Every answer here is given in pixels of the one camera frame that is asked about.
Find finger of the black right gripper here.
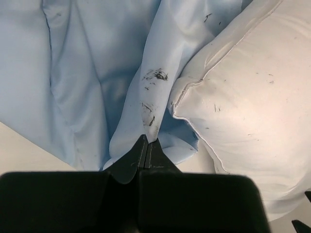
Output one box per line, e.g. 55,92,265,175
291,191,311,233

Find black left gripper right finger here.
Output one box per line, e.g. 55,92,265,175
138,141,270,233

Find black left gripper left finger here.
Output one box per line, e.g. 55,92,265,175
0,135,148,233

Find light blue pillowcase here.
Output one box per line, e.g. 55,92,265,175
0,0,249,171

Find white pillow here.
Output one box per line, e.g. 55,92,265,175
170,0,311,221

